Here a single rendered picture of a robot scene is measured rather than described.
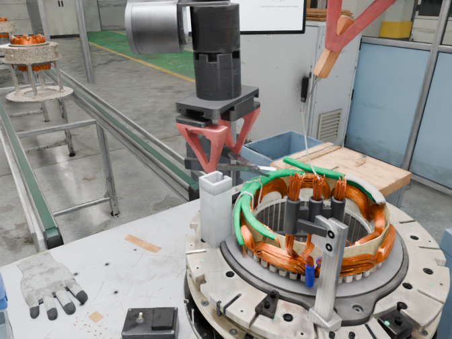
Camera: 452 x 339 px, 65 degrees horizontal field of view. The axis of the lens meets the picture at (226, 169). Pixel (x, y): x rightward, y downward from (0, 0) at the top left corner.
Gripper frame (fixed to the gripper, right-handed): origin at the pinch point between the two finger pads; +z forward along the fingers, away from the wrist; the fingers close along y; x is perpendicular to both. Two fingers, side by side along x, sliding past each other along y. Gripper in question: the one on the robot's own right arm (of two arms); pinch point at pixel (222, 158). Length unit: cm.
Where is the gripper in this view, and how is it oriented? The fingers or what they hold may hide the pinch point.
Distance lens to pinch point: 49.5
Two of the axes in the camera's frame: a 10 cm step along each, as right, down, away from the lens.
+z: 0.4, 8.8, 4.7
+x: 8.3, 2.3, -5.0
